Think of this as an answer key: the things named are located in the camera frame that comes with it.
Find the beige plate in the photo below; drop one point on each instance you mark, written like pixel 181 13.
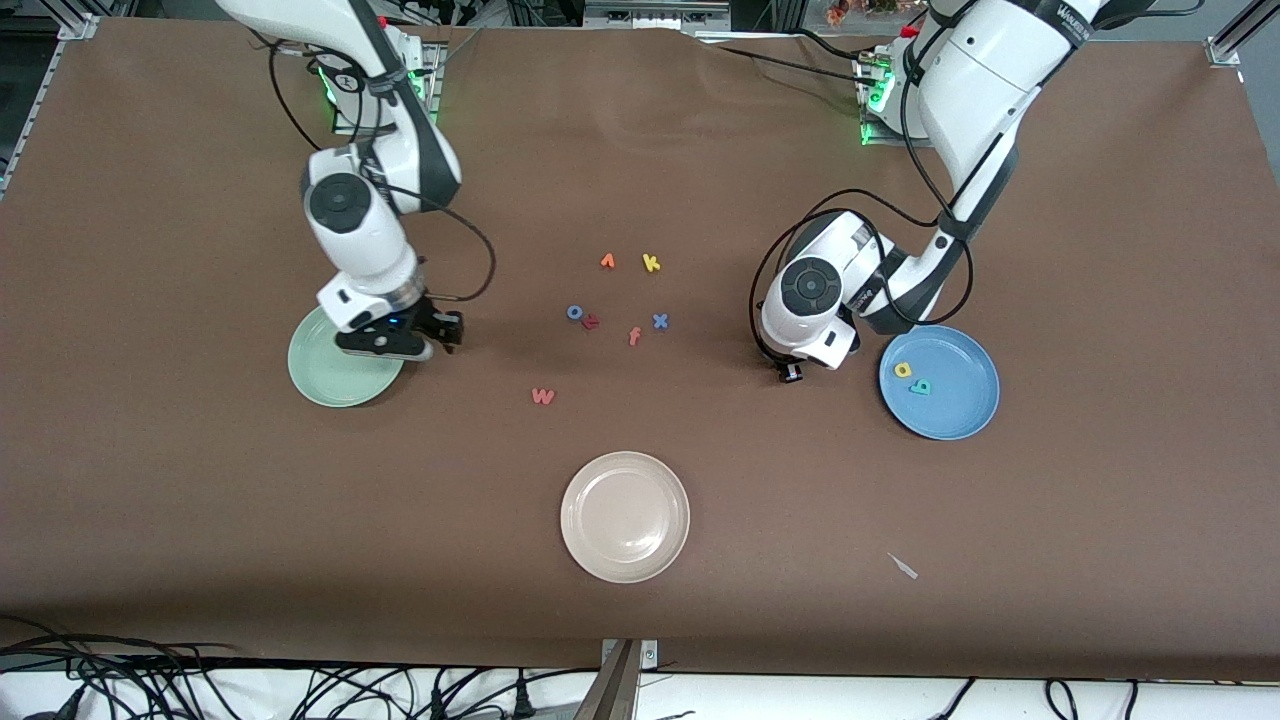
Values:
pixel 625 517

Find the pink foam letter w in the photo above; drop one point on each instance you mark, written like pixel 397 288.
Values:
pixel 542 399

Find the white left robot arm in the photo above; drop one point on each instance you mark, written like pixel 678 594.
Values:
pixel 980 90

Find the black power plug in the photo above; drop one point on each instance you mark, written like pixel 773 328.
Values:
pixel 438 705
pixel 521 700

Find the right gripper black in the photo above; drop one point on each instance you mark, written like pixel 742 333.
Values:
pixel 432 318

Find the aluminium extrusion corner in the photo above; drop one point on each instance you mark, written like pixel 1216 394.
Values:
pixel 1222 50

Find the green plate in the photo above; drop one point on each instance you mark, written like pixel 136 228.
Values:
pixel 330 385

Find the grey metal stand bar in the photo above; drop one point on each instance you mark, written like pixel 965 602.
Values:
pixel 612 695

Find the aluminium frame piece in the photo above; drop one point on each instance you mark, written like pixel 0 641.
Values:
pixel 650 15

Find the blue plate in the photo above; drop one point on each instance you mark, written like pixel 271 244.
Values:
pixel 950 400

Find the aluminium table side rail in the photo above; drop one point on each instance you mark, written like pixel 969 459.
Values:
pixel 30 120

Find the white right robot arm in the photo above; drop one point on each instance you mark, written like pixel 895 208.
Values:
pixel 350 240

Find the white tape scrap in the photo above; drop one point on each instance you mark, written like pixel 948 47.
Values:
pixel 903 567

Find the brown paper table cover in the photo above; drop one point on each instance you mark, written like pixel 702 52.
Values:
pixel 640 180

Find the orange dried flowers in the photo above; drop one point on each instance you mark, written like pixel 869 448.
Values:
pixel 838 12

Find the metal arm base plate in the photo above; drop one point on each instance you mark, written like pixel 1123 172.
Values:
pixel 880 141
pixel 433 95

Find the metal table edge bracket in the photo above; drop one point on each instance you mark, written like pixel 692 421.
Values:
pixel 650 655

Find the small metal corner bracket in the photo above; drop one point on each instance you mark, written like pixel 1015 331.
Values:
pixel 78 28

